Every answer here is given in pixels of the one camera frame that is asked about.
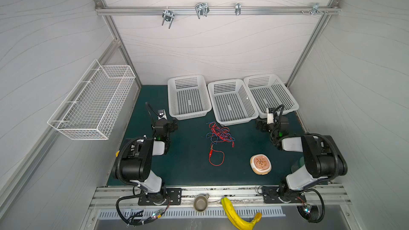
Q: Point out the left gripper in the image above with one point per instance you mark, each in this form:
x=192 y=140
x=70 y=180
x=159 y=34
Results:
x=172 y=125

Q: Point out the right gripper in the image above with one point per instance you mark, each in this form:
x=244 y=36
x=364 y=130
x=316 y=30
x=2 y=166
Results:
x=262 y=125

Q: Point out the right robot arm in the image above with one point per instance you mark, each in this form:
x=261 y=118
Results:
x=323 y=161

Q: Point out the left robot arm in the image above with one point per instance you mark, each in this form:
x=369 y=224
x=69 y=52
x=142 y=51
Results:
x=133 y=164

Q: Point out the left white perforated basket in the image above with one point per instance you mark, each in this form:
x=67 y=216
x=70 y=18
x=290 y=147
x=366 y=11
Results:
x=188 y=97

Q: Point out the white perforated basket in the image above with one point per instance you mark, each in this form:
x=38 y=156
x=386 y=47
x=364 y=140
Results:
x=188 y=97
x=268 y=91
x=232 y=102

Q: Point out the right white perforated basket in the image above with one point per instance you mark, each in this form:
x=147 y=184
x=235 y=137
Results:
x=268 y=91

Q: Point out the green lidded jar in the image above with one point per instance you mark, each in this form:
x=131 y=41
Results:
x=297 y=165

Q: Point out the round toy food disc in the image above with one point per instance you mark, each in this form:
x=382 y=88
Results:
x=260 y=164

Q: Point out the middle white perforated basket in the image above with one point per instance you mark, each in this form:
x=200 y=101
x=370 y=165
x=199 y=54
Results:
x=232 y=102

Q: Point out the yellow banana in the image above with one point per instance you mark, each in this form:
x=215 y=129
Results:
x=235 y=219

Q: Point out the left metal clamp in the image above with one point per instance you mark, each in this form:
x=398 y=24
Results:
x=168 y=16

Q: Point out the metal clamp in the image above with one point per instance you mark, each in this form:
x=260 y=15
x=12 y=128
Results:
x=202 y=9
x=315 y=10
x=168 y=16

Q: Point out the middle metal clamp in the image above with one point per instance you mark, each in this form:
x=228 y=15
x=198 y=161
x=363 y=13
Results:
x=202 y=9

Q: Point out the right metal clamp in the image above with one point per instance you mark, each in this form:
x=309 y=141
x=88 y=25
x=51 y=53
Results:
x=315 y=10

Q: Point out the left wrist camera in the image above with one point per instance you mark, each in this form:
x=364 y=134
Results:
x=161 y=114

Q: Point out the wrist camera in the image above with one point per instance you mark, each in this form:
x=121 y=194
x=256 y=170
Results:
x=270 y=116
x=161 y=114

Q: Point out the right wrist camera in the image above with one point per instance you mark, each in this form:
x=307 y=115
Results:
x=270 y=116

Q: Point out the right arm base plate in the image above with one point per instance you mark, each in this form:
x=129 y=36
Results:
x=278 y=194

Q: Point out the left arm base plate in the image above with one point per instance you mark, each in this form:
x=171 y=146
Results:
x=172 y=196

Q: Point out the white wire wall basket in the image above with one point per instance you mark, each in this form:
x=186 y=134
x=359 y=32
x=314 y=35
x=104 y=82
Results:
x=91 y=108

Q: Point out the white vented cable duct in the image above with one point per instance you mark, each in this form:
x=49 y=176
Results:
x=247 y=213

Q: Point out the horizontal aluminium rail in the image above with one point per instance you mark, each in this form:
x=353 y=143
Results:
x=213 y=10

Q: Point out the small metal bracket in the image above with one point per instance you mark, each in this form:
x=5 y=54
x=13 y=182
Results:
x=237 y=9

